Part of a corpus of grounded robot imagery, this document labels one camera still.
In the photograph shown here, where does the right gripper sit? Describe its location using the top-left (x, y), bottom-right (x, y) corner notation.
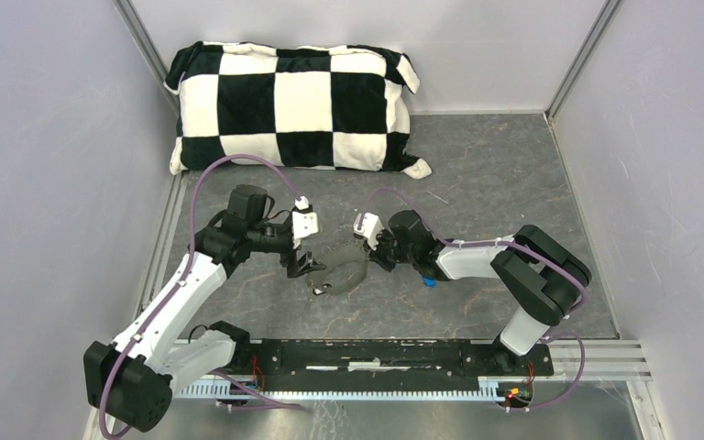
top-left (362, 227), bottom-right (416, 272)

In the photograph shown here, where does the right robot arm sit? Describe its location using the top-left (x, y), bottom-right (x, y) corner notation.
top-left (353, 210), bottom-right (592, 374)

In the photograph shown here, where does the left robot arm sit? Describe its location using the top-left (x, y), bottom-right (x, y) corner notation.
top-left (82, 184), bottom-right (322, 439)

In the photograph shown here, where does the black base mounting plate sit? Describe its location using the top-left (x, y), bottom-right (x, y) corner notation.
top-left (221, 339), bottom-right (555, 392)

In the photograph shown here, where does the black and white checkered pillow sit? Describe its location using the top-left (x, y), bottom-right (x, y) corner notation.
top-left (163, 41), bottom-right (432, 180)

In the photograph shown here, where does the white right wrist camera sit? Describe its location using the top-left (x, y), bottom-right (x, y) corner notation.
top-left (353, 213), bottom-right (384, 250)

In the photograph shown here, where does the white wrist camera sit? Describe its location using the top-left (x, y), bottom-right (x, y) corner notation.
top-left (291, 196), bottom-right (320, 249)
top-left (353, 213), bottom-right (384, 250)

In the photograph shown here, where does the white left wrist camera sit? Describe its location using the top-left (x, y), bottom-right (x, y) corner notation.
top-left (291, 196), bottom-right (320, 249)

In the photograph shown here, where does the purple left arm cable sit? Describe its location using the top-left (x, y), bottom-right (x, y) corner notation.
top-left (97, 154), bottom-right (311, 440)

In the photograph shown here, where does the white slotted cable duct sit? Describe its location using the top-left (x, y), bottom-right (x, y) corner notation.
top-left (175, 378), bottom-right (532, 403)

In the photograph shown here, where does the aluminium frame rail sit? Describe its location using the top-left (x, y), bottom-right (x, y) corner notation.
top-left (101, 337), bottom-right (654, 382)

